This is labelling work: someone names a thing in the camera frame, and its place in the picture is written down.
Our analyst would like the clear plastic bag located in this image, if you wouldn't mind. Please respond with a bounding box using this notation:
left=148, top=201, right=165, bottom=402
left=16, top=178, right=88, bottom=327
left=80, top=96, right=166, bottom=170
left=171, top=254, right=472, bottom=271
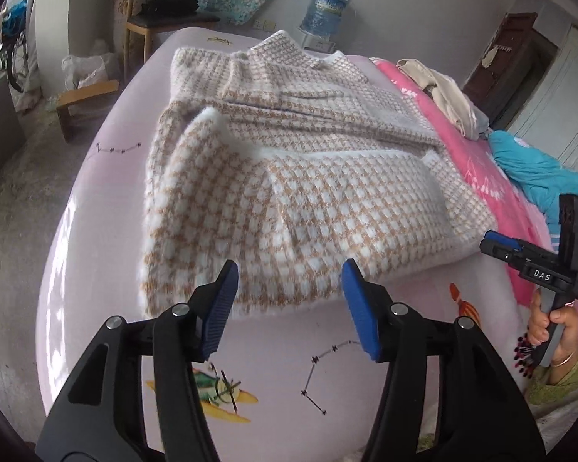
left=61, top=52, right=122, bottom=109

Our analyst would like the wooden chair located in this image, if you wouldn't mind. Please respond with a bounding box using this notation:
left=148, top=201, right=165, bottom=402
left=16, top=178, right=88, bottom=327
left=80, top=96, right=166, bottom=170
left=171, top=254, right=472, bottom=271
left=124, top=0, right=222, bottom=85

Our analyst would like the small hanging cream cloth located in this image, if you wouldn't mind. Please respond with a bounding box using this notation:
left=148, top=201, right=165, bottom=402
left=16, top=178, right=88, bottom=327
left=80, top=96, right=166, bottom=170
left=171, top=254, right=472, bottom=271
left=482, top=45, right=511, bottom=68

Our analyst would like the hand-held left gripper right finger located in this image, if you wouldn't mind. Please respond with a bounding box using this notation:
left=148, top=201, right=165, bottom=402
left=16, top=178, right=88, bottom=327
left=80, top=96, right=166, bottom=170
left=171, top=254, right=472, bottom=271
left=341, top=257, right=546, bottom=462

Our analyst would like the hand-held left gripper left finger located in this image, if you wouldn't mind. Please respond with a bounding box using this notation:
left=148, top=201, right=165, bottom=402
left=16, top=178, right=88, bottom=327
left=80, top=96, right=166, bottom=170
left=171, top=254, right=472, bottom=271
left=36, top=259, right=240, bottom=462

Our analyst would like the white water dispenser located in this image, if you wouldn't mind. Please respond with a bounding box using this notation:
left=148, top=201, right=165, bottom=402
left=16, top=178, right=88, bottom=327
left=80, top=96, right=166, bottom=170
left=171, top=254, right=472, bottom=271
left=296, top=33, right=338, bottom=54

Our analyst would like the dark wooden door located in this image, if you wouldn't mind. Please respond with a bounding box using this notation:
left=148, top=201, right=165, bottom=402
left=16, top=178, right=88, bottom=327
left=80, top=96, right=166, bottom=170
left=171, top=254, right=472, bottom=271
left=462, top=12, right=560, bottom=126

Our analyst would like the pink floral blanket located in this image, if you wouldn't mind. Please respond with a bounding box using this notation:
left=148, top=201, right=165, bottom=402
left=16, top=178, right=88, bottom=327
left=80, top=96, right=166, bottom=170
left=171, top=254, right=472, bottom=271
left=370, top=56, right=578, bottom=381

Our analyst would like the light blue garment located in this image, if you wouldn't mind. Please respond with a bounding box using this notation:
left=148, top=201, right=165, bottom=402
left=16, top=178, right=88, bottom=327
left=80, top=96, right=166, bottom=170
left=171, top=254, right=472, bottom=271
left=472, top=110, right=492, bottom=140

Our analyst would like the dark board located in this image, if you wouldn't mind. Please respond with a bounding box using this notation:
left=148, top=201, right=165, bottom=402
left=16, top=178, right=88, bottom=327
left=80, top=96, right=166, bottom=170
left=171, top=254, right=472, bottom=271
left=0, top=82, right=26, bottom=198

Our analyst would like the lilac printed bed sheet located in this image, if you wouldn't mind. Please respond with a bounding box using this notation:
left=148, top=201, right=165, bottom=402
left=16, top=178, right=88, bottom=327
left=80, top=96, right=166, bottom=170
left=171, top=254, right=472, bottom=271
left=36, top=26, right=535, bottom=462

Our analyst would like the black bag on chair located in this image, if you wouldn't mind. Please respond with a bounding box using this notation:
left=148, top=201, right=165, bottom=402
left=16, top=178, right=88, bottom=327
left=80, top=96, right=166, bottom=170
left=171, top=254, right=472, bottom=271
left=139, top=0, right=200, bottom=16

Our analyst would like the beige white houndstooth knit coat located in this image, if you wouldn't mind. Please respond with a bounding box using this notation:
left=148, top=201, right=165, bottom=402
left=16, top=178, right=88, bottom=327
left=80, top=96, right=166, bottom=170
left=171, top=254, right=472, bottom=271
left=137, top=30, right=499, bottom=321

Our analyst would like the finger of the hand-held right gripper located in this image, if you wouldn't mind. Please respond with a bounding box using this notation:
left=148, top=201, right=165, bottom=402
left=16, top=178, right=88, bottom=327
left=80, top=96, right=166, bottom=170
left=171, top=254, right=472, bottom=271
left=484, top=230, right=523, bottom=253
left=480, top=241, right=526, bottom=273

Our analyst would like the cream garment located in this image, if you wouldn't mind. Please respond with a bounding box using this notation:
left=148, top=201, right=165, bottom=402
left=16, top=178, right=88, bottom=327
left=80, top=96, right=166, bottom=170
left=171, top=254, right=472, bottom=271
left=397, top=58, right=480, bottom=138

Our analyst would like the low wooden stool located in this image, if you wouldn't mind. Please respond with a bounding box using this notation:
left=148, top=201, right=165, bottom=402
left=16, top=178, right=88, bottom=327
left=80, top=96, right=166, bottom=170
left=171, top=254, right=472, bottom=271
left=55, top=79, right=121, bottom=144

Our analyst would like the bicycle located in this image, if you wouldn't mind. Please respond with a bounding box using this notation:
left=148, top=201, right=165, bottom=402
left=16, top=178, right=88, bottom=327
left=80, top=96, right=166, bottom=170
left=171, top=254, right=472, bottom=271
left=0, top=7, right=32, bottom=93

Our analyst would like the person's right hand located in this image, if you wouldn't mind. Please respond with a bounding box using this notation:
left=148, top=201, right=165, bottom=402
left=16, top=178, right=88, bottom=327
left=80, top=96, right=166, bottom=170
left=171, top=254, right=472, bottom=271
left=530, top=293, right=578, bottom=365

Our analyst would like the blue water bottle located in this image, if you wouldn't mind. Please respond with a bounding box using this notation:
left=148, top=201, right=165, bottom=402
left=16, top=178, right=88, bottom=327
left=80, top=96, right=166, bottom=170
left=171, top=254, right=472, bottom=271
left=302, top=0, right=351, bottom=43

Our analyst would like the white panelled door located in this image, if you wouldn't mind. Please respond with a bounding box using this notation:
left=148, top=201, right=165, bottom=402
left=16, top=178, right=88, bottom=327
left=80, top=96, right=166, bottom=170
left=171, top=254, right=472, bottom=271
left=506, top=24, right=578, bottom=174

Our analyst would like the person's right forearm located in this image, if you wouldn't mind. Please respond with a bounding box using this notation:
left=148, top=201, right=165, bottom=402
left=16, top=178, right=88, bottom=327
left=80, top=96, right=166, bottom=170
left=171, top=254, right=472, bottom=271
left=525, top=346, right=578, bottom=407

